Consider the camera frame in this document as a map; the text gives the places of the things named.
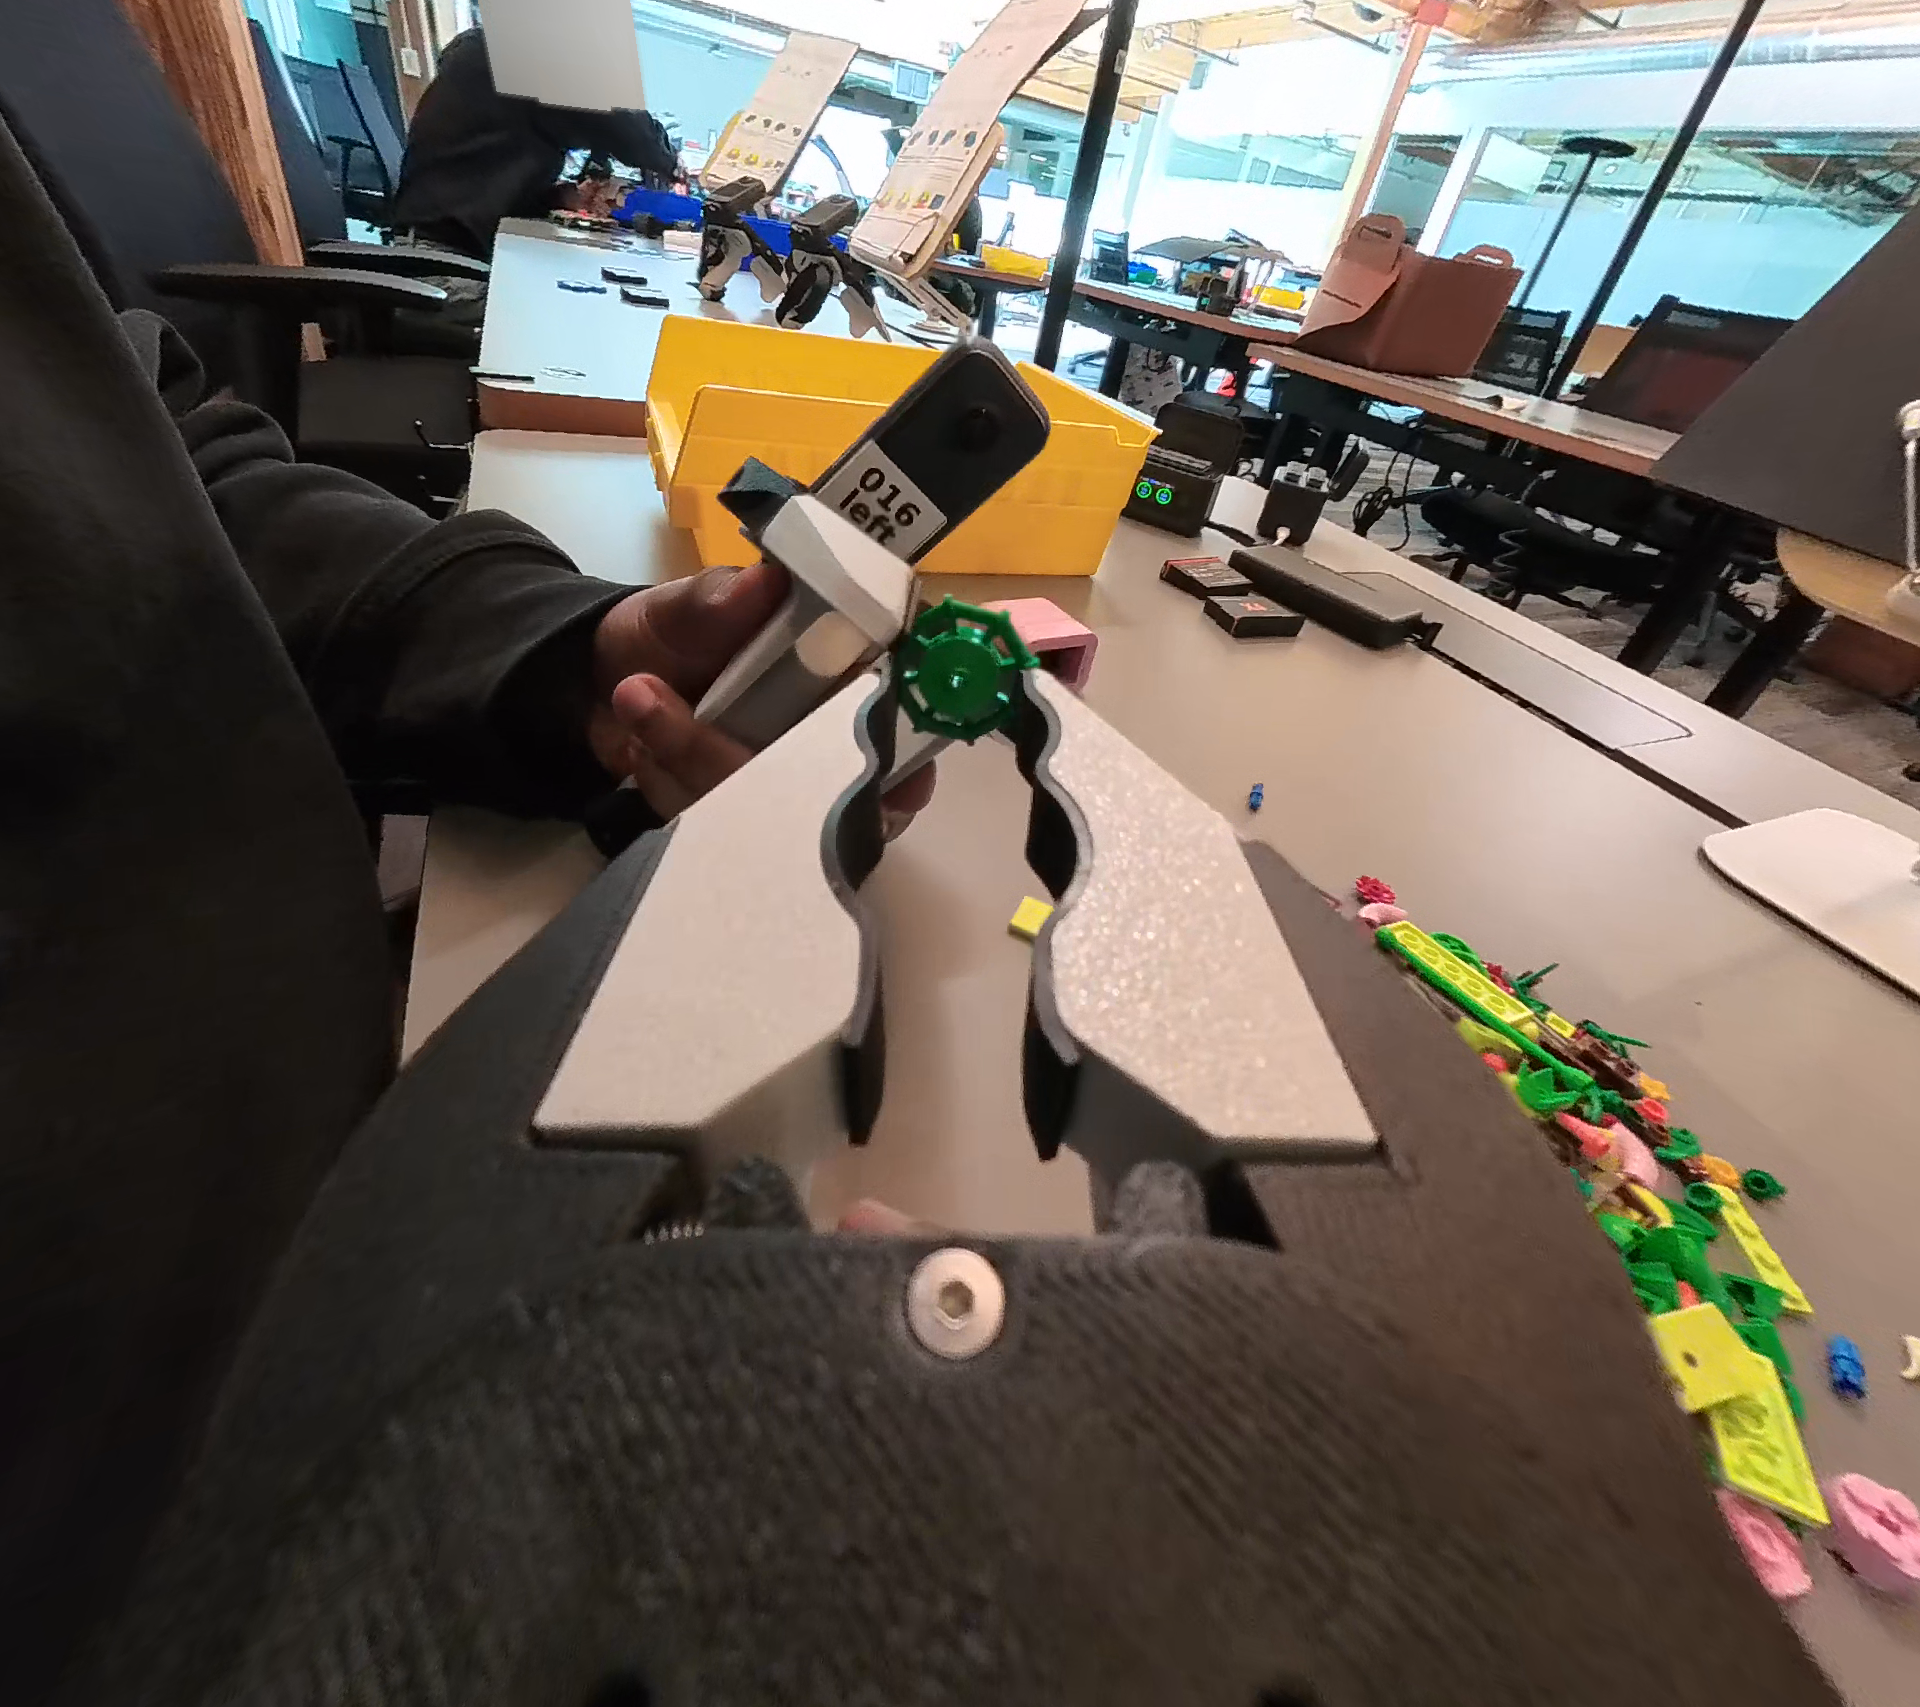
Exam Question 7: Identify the black charging case green lights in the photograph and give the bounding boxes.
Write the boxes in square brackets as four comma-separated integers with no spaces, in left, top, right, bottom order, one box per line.
[1122,394,1250,540]

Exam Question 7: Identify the person's left hand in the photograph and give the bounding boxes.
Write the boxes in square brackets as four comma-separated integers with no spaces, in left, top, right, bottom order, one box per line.
[587,564,940,842]

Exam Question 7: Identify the yellow plastic bin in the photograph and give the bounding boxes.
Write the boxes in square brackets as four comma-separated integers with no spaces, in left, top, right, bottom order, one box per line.
[643,312,1163,576]

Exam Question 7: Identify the black office chair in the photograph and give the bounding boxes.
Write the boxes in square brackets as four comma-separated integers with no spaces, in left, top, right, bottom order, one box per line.
[150,238,493,510]

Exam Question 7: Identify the white stand base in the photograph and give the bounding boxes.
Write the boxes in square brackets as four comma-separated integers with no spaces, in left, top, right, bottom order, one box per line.
[1697,808,1920,1002]

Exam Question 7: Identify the person's black jacket torso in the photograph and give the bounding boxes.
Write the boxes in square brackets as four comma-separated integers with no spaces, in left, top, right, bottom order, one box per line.
[0,118,408,1707]

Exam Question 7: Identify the black power brick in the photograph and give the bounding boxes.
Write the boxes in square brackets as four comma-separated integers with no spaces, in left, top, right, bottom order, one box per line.
[1225,542,1445,652]

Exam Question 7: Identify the cardboard sheet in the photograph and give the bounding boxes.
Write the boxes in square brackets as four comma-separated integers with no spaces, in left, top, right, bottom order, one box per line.
[701,34,860,198]
[846,0,1103,276]

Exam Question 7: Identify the person's left forearm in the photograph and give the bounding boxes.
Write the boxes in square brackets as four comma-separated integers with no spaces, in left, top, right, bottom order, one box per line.
[119,312,640,824]

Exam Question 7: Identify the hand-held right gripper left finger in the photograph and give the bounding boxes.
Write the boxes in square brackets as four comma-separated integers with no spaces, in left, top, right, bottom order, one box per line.
[531,670,899,1151]

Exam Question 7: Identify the black green round toy piece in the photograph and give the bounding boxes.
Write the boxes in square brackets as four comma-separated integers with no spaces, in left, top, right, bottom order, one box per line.
[892,598,1040,746]

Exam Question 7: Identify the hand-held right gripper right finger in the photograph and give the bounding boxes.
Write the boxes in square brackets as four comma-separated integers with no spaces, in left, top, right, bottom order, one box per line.
[1012,670,1382,1163]

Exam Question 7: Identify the brown cardboard box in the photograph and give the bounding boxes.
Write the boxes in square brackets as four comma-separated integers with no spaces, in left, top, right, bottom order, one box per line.
[1296,214,1524,378]

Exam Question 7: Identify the brown top background desk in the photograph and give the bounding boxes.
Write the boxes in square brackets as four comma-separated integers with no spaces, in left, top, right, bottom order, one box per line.
[929,260,1682,480]

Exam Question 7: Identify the grey desk cable cover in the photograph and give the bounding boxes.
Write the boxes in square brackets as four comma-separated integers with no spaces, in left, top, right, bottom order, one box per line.
[1350,572,1693,752]

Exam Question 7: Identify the black floor lamp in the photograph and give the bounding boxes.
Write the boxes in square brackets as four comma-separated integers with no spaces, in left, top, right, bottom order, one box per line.
[1544,0,1892,396]
[1511,136,1637,314]

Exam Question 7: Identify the black angular gadget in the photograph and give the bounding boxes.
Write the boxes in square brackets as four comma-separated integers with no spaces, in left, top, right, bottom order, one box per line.
[772,196,894,342]
[692,178,790,304]

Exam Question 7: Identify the black monitor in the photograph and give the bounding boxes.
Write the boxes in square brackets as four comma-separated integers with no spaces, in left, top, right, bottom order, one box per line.
[1649,222,1920,570]

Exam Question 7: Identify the wooden shelf board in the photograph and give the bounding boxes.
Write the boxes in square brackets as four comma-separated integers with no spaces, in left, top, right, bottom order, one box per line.
[1775,526,1920,652]

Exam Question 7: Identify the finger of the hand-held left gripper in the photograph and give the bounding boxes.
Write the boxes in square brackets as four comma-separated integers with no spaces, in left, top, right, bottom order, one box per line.
[762,492,924,662]

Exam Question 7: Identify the pink hollow block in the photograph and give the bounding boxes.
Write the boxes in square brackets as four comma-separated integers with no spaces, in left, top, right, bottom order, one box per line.
[981,598,1099,694]

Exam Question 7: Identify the wooden easel stand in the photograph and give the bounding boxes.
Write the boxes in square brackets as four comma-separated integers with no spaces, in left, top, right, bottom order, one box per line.
[883,252,992,342]

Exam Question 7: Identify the pile of colourful toy bricks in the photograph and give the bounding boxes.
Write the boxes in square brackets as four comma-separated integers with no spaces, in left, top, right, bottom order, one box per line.
[1008,874,1920,1603]

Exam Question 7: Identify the black pole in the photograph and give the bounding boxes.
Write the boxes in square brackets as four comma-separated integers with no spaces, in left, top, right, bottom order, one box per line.
[1032,0,1163,372]

